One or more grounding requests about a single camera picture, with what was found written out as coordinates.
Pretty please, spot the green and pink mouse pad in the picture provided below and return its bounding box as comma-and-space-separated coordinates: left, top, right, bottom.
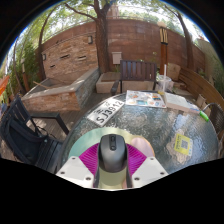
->
68, 127, 156, 189

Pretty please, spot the beige stone block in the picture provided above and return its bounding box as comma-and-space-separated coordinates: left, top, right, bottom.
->
166, 62, 182, 82

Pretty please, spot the slanted tree trunk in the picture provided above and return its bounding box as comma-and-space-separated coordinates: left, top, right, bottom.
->
174, 11, 195, 71

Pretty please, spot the black backpack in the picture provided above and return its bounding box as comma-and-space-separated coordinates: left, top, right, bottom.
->
1, 118, 51, 164

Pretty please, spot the colourful printed menu sheet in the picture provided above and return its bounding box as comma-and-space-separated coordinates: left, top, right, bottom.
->
125, 89, 167, 109

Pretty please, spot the curved wooden bench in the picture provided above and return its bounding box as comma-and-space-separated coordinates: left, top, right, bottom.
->
178, 67, 224, 108

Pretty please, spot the orange parasol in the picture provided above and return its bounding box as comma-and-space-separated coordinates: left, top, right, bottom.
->
0, 74, 10, 96

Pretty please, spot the yellow square card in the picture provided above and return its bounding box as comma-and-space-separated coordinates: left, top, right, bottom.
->
173, 133, 194, 157

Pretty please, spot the dark wooden slatted chair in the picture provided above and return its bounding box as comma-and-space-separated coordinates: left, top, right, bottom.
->
110, 59, 158, 96

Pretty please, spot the tall wooden lamp post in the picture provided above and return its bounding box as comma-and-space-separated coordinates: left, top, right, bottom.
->
157, 21, 169, 76

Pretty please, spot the thick tree trunk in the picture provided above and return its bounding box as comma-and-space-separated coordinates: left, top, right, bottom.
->
93, 0, 113, 74

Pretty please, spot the thin curved tree trunk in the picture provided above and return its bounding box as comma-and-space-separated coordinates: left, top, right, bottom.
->
37, 6, 59, 81

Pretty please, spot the dark wicker metal chair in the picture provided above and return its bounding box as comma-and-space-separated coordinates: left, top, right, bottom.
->
196, 94, 224, 141

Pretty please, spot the white mailbox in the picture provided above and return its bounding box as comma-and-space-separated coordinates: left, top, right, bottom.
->
111, 51, 123, 65

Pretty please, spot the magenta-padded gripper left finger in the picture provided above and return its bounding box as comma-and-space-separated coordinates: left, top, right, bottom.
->
55, 142, 101, 189

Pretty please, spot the black slatted armchair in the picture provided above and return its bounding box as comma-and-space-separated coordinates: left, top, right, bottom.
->
0, 96, 71, 174

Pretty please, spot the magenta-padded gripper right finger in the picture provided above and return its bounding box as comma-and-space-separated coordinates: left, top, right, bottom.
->
124, 142, 169, 189

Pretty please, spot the clear plastic cup with straw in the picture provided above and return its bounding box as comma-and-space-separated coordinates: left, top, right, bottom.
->
157, 63, 173, 94

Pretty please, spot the dark grey computer mouse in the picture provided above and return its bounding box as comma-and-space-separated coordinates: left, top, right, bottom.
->
97, 133, 129, 174

